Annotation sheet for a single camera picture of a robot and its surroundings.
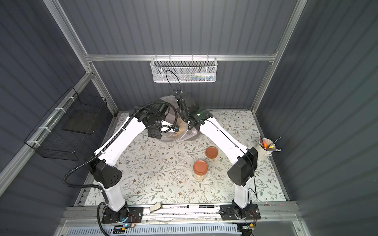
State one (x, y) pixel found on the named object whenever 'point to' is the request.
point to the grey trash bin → (184, 134)
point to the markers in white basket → (199, 76)
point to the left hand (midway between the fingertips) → (159, 124)
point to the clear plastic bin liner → (184, 133)
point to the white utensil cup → (265, 147)
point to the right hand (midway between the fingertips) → (190, 102)
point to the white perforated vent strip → (224, 230)
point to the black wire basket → (72, 126)
